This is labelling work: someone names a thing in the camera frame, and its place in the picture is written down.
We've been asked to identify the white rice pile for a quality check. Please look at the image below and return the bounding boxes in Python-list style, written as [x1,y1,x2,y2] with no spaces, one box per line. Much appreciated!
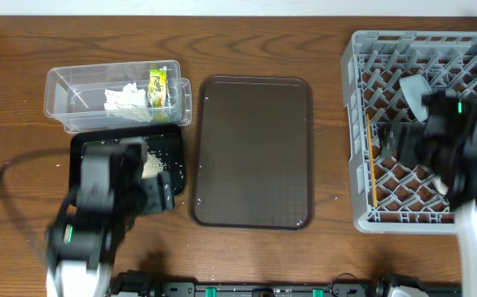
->
[142,153,166,179]

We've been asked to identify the wooden chopstick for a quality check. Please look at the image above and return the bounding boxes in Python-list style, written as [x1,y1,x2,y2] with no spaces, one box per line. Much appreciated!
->
[366,115,378,209]

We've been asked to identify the light blue bowl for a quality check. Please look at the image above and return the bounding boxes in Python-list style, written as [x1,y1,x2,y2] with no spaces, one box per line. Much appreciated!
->
[399,74,432,122]

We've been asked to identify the yellow green snack wrapper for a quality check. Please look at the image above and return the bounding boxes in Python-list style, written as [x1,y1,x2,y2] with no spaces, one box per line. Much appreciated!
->
[148,67,168,107]

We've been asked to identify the white napkin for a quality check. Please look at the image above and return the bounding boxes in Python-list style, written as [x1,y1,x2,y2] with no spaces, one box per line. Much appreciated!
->
[103,82,153,123]

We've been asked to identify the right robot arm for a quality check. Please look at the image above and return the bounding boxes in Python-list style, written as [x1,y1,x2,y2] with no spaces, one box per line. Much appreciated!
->
[379,92,477,296]

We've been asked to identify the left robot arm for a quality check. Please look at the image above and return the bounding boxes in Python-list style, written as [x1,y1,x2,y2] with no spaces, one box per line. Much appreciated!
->
[45,172,175,297]

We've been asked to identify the black waste tray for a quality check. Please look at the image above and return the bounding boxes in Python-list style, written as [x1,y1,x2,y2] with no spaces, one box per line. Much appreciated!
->
[68,124,187,196]

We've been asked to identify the grey dishwasher rack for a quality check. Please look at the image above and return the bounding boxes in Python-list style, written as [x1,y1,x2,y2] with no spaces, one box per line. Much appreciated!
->
[341,31,477,234]

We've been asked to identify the brown plastic tray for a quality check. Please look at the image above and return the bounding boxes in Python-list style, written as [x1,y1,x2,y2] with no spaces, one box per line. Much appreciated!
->
[189,75,314,231]

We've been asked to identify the clear plastic bin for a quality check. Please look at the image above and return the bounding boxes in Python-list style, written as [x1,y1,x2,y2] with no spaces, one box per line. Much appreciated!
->
[44,60,192,134]

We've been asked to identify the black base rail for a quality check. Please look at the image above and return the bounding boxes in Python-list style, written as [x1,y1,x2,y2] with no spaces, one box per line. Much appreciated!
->
[110,270,462,297]

